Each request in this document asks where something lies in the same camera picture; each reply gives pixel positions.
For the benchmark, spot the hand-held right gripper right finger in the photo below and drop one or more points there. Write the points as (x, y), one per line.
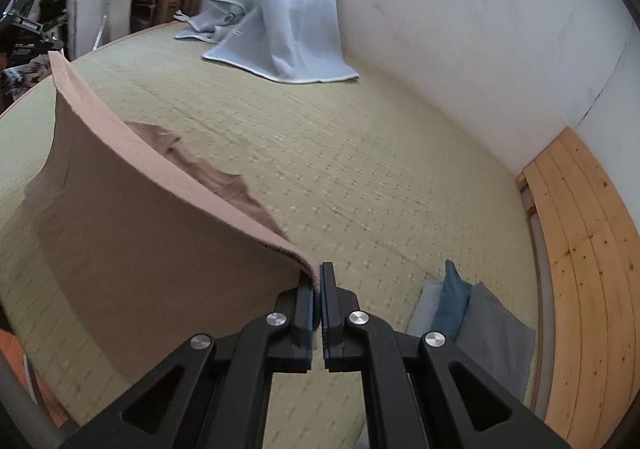
(327, 324)

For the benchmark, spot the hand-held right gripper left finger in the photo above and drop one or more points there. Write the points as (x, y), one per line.
(309, 316)

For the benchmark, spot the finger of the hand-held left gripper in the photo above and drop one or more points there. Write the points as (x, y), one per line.
(37, 47)

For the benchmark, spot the dusty pink garment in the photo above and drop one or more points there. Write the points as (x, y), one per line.
(150, 239)

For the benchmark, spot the white folded mattress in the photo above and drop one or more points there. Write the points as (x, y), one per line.
(95, 14)

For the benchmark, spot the light blue folded cloth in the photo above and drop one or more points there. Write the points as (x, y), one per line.
(425, 304)

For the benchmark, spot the woven straw bed mat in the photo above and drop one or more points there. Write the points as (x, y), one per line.
(350, 154)

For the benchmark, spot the grey-blue folded cloth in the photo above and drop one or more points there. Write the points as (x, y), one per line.
(495, 334)

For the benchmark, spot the light blue blanket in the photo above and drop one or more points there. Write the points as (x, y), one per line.
(290, 19)

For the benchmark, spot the wooden headboard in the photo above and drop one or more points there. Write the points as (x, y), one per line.
(575, 254)

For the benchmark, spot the orange cloth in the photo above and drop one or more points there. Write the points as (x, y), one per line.
(15, 344)

